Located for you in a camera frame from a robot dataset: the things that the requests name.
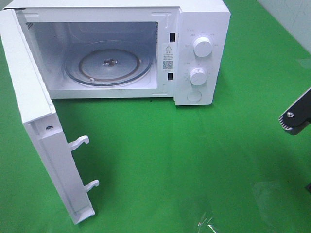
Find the round white door button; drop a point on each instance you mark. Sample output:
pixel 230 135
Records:
pixel 194 96

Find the white microwave knob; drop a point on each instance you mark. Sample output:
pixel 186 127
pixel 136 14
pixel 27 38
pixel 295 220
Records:
pixel 198 76
pixel 202 46

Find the white microwave door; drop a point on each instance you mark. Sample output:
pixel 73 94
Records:
pixel 41 121

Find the white warning label sticker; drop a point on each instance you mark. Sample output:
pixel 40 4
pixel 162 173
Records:
pixel 167 57

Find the white microwave oven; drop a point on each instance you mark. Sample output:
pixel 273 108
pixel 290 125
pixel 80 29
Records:
pixel 53 27

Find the glass microwave turntable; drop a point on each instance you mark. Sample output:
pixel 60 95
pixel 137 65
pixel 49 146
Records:
pixel 109 63

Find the clear tape patch on table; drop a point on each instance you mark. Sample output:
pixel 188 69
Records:
pixel 272 204

